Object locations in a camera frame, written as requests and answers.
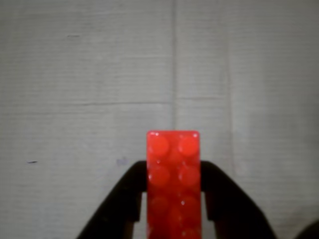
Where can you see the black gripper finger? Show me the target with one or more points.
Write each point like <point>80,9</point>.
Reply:
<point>231,214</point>
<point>119,209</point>

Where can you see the red lego block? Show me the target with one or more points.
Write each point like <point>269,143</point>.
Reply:
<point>173,184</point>

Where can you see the brown corrugated cardboard sheet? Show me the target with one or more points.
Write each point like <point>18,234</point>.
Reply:
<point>74,74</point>

